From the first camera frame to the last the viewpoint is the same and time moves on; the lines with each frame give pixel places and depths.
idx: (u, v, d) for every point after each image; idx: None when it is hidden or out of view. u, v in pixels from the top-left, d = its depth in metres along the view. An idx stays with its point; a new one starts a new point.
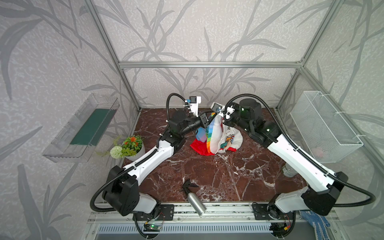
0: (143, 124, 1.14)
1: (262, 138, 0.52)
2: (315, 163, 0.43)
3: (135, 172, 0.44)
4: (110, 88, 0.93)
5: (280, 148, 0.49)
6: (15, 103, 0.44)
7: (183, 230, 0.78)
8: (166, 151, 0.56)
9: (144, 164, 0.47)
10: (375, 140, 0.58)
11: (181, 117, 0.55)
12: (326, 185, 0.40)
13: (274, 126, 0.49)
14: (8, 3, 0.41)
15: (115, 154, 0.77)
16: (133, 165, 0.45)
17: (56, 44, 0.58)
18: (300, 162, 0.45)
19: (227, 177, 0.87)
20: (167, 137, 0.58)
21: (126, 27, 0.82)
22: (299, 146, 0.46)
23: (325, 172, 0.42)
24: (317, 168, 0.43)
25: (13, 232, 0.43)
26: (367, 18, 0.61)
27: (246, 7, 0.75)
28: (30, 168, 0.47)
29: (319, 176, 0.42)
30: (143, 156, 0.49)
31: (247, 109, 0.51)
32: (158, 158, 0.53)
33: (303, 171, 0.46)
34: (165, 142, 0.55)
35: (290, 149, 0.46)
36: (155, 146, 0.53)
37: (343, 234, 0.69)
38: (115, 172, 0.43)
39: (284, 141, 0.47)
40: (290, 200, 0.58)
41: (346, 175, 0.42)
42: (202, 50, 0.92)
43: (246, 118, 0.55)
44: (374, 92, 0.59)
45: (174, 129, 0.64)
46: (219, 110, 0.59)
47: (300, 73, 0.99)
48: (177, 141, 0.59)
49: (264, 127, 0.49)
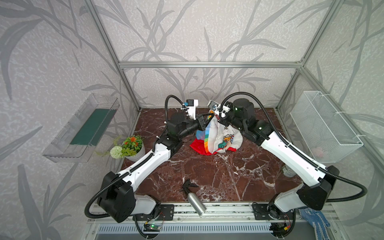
0: (143, 124, 1.14)
1: (255, 136, 0.54)
2: (306, 158, 0.45)
3: (130, 178, 0.43)
4: (110, 88, 0.93)
5: (271, 145, 0.51)
6: (15, 103, 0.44)
7: (183, 230, 0.78)
8: (162, 155, 0.54)
9: (139, 169, 0.46)
10: (375, 140, 0.58)
11: (179, 120, 0.55)
12: (318, 178, 0.41)
13: (266, 124, 0.51)
14: (8, 3, 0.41)
15: (115, 154, 0.77)
16: (128, 171, 0.44)
17: (56, 44, 0.58)
18: (292, 158, 0.47)
19: (227, 177, 0.87)
20: (164, 139, 0.57)
21: (126, 27, 0.82)
22: (290, 142, 0.47)
23: (316, 166, 0.43)
24: (308, 162, 0.44)
25: (13, 232, 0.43)
26: (367, 18, 0.61)
27: (246, 7, 0.75)
28: (30, 168, 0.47)
29: (310, 170, 0.43)
30: (138, 162, 0.47)
31: (240, 108, 0.53)
32: (155, 162, 0.52)
33: (296, 166, 0.47)
34: (161, 146, 0.54)
35: (282, 145, 0.47)
36: (151, 150, 0.52)
37: (343, 234, 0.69)
38: (109, 178, 0.42)
39: (275, 138, 0.48)
40: (288, 198, 0.59)
41: (336, 169, 0.43)
42: (202, 50, 0.92)
43: (239, 117, 0.57)
44: (374, 92, 0.59)
45: (172, 131, 0.61)
46: (215, 107, 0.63)
47: (300, 73, 0.99)
48: (175, 144, 0.58)
49: (257, 125, 0.51)
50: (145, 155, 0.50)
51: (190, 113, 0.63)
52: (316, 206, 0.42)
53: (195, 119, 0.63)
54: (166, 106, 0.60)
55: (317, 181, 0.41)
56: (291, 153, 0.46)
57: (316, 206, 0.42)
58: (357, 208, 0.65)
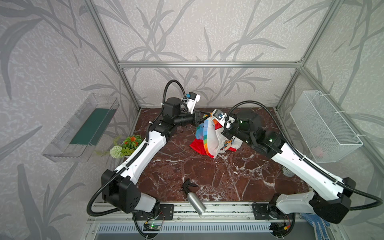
0: (143, 123, 1.14)
1: (265, 149, 0.48)
2: (323, 172, 0.42)
3: (129, 173, 0.42)
4: (110, 88, 0.93)
5: (285, 159, 0.47)
6: (15, 103, 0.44)
7: (183, 230, 0.78)
8: (157, 143, 0.52)
9: (136, 162, 0.45)
10: (375, 140, 0.58)
11: (174, 102, 0.56)
12: (337, 194, 0.40)
13: (276, 136, 0.48)
14: (8, 3, 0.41)
15: (115, 154, 0.77)
16: (124, 166, 0.43)
17: (56, 44, 0.58)
18: (308, 173, 0.44)
19: (227, 177, 0.87)
20: (157, 126, 0.54)
21: (126, 27, 0.82)
22: (304, 156, 0.45)
23: (335, 181, 0.41)
24: (326, 177, 0.42)
25: (13, 232, 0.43)
26: (367, 18, 0.61)
27: (246, 7, 0.75)
28: (30, 168, 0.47)
29: (329, 185, 0.41)
30: (133, 155, 0.46)
31: (246, 121, 0.50)
32: (151, 152, 0.50)
33: (311, 180, 0.45)
34: (155, 133, 0.52)
35: (296, 159, 0.45)
36: (145, 141, 0.50)
37: (343, 234, 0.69)
38: (107, 177, 0.42)
39: (288, 151, 0.45)
40: (295, 204, 0.58)
41: (354, 181, 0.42)
42: (202, 50, 0.92)
43: (246, 130, 0.53)
44: (374, 92, 0.59)
45: (169, 114, 0.58)
46: (222, 116, 0.61)
47: (300, 73, 0.99)
48: (168, 128, 0.55)
49: (266, 137, 0.47)
50: (139, 147, 0.48)
51: (190, 106, 0.65)
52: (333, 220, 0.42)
53: (192, 114, 0.64)
54: (164, 95, 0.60)
55: (336, 196, 0.39)
56: (306, 168, 0.44)
57: (333, 219, 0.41)
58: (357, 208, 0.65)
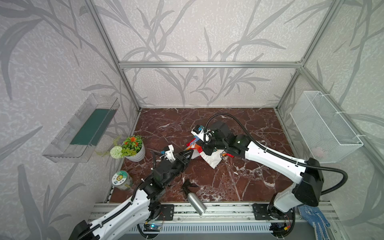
0: (143, 123, 1.14)
1: (236, 151, 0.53)
2: (284, 156, 0.48)
3: (100, 231, 0.44)
4: (110, 88, 0.93)
5: (252, 154, 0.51)
6: (15, 103, 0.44)
7: (183, 230, 0.78)
8: (140, 205, 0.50)
9: (112, 220, 0.47)
10: (375, 140, 0.58)
11: (165, 166, 0.57)
12: (299, 174, 0.45)
13: (245, 138, 0.56)
14: (8, 3, 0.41)
15: (115, 154, 0.77)
16: (99, 222, 0.45)
17: (56, 44, 0.58)
18: (273, 162, 0.51)
19: (227, 177, 0.87)
20: (147, 185, 0.58)
21: (127, 27, 0.82)
22: (267, 147, 0.51)
23: (296, 162, 0.46)
24: (288, 161, 0.47)
25: (13, 232, 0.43)
26: (367, 19, 0.61)
27: (246, 7, 0.75)
28: (31, 168, 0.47)
29: (291, 168, 0.46)
30: (114, 211, 0.48)
31: (215, 130, 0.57)
32: (131, 212, 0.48)
33: (279, 168, 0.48)
34: (142, 193, 0.55)
35: (261, 152, 0.52)
36: (130, 199, 0.53)
37: (343, 234, 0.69)
38: (80, 228, 0.43)
39: (254, 146, 0.52)
40: (286, 199, 0.60)
41: (315, 160, 0.45)
42: (202, 51, 0.93)
43: (219, 138, 0.63)
44: (374, 92, 0.59)
45: (157, 177, 0.64)
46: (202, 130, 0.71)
47: (300, 73, 0.99)
48: (156, 191, 0.59)
49: (236, 140, 0.56)
50: (123, 204, 0.51)
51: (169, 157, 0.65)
52: (313, 203, 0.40)
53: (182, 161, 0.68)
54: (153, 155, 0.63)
55: (300, 176, 0.43)
56: (271, 157, 0.50)
57: (312, 202, 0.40)
58: (357, 208, 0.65)
